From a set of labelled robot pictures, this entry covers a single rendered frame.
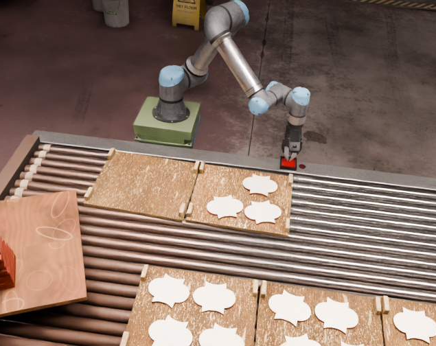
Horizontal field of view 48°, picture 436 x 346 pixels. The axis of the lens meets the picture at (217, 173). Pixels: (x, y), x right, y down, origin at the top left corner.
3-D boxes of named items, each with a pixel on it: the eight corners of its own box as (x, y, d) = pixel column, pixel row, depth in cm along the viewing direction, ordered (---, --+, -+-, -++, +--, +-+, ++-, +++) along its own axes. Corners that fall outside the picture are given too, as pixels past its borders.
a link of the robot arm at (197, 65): (167, 77, 246) (217, -1, 203) (189, 68, 255) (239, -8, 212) (182, 95, 244) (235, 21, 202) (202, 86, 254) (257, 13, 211)
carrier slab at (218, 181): (201, 166, 223) (201, 163, 222) (292, 178, 219) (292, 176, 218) (185, 222, 197) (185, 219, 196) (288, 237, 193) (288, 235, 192)
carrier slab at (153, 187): (112, 152, 226) (112, 150, 225) (200, 166, 222) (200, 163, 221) (84, 205, 200) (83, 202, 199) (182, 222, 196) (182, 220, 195)
